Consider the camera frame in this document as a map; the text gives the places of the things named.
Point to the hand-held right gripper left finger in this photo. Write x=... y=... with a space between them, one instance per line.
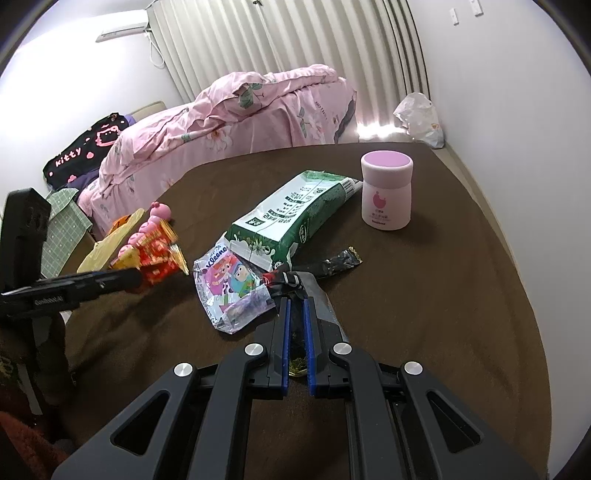
x=287 y=341

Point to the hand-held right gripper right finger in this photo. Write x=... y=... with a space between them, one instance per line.
x=307 y=341

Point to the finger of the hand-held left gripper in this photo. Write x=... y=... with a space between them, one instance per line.
x=111 y=280

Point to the yellow plastic bag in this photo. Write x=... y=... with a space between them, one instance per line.
x=99 y=254

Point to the black foil wrapper red print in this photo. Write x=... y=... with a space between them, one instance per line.
x=318 y=295

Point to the red and gold snack wrapper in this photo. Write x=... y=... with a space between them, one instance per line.
x=157 y=258

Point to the green checked cloth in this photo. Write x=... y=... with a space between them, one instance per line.
x=62 y=230

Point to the cartoon print tissue packet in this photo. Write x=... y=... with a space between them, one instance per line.
x=231 y=286

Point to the purple cloth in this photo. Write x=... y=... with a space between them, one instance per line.
x=85 y=177

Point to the pink toy figure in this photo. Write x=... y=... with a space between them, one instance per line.
x=159 y=214

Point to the small black foil wrapper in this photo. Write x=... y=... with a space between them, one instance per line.
x=339 y=261

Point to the black cloth with pink print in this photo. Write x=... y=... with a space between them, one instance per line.
x=78 y=157

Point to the green and white package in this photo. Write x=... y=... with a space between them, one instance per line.
x=286 y=212

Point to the pink jar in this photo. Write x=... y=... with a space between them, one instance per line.
x=385 y=198

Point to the beige headboard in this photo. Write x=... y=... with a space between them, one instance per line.
x=147 y=110

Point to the red fuzzy clothing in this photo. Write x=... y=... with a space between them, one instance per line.
x=23 y=447

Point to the pink floral duvet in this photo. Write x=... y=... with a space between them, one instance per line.
x=221 y=124

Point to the white air conditioner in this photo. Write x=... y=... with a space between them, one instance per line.
x=124 y=27

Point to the white plastic bag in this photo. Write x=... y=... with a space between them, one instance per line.
x=420 y=115

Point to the white pleated curtain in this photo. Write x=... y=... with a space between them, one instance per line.
x=277 y=37

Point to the white wall switch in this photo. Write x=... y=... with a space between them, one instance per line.
x=455 y=16
x=475 y=5

